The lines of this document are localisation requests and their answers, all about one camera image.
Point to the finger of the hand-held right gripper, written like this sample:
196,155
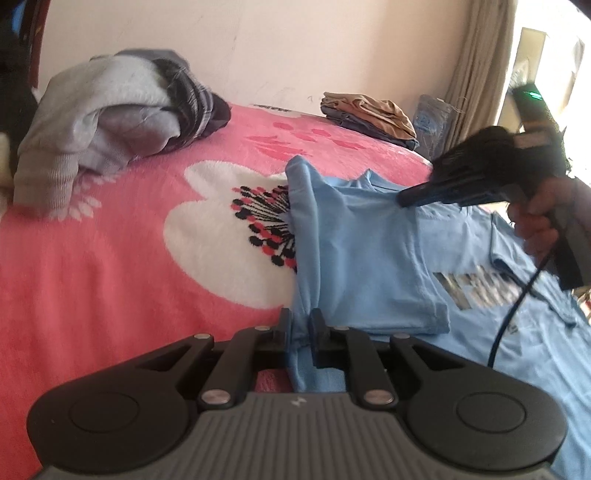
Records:
452,194

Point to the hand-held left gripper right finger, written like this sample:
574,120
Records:
316,341

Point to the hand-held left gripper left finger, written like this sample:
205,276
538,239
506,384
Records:
285,341

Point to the light blue t-shirt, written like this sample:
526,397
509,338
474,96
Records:
369,258

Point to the folded tan clothes stack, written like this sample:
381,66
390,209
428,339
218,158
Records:
369,115

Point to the person's right hand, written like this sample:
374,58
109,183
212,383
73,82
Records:
535,226

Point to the beige curtain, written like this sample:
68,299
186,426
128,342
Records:
480,60

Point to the pink floral blanket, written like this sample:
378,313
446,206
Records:
115,277

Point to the grey sweatshirt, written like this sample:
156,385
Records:
101,115

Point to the black garment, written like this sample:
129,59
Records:
16,69

